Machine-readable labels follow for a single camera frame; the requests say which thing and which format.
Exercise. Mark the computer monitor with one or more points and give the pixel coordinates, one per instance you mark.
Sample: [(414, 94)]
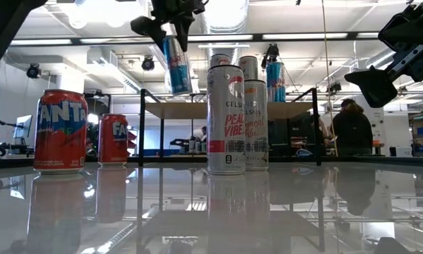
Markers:
[(24, 127)]

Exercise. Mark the black ceiling camera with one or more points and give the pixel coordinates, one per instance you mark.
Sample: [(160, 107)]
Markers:
[(32, 70), (147, 64), (272, 53)]

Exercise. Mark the red Fanta can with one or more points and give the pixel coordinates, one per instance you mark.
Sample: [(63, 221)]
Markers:
[(113, 141), (61, 134)]

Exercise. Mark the blue silver Red Bull can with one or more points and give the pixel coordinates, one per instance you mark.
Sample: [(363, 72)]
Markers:
[(177, 70), (275, 83)]

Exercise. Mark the black aluminium table frame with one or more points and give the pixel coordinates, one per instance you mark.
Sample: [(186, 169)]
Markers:
[(373, 160)]

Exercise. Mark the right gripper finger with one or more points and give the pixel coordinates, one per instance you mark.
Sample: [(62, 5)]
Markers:
[(373, 88)]

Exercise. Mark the white Celsius Tropical Vibe can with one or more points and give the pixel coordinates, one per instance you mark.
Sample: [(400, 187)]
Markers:
[(248, 67), (257, 141)]

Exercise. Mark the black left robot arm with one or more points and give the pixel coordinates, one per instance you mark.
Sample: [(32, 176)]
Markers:
[(6, 21)]

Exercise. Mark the thin yellow pole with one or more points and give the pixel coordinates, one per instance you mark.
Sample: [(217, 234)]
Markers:
[(328, 70)]

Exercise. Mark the round bright lamp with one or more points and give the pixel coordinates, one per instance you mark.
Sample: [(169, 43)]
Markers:
[(92, 119)]

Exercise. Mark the person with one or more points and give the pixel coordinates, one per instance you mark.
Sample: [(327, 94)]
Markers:
[(324, 134), (352, 130)]

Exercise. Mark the black rounded object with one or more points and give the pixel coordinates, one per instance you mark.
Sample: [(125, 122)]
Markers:
[(391, 247)]

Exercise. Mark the white cabinet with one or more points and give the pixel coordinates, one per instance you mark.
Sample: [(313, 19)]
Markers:
[(377, 123)]

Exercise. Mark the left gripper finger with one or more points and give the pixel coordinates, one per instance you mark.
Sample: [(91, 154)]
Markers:
[(151, 28), (183, 28)]

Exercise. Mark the wooden shelf with black frame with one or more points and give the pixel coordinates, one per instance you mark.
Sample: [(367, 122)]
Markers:
[(179, 110)]

